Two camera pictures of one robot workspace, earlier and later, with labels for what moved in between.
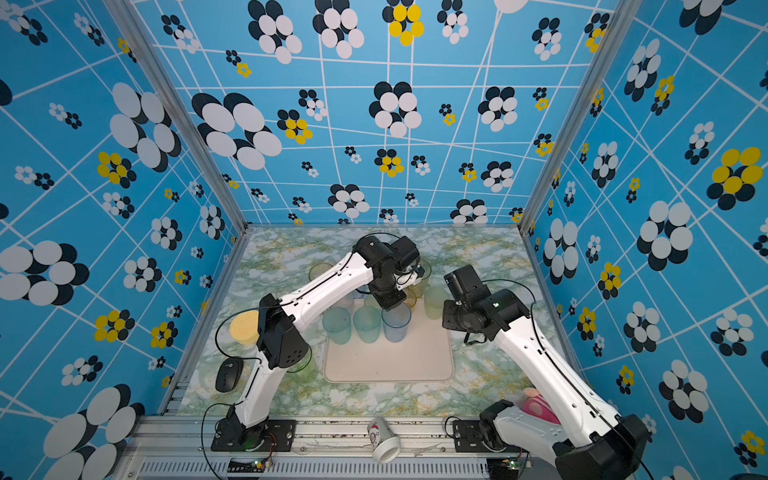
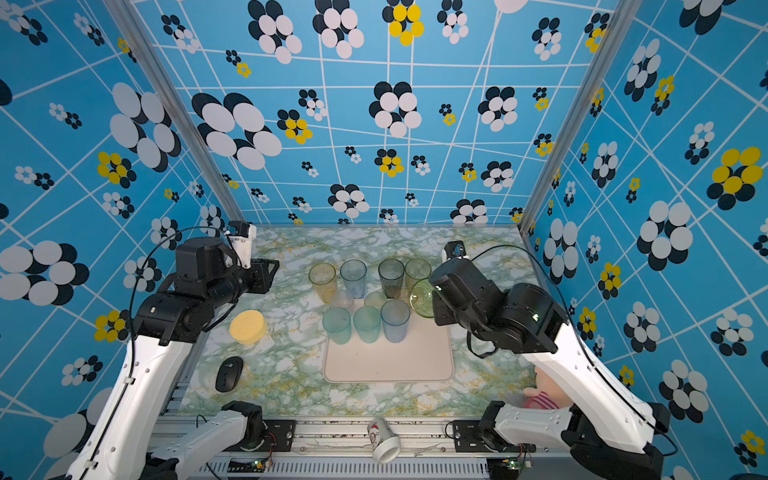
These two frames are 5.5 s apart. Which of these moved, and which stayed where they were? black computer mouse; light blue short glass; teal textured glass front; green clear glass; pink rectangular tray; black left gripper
Moved: green clear glass; black left gripper
Stayed: pink rectangular tray; black computer mouse; teal textured glass front; light blue short glass
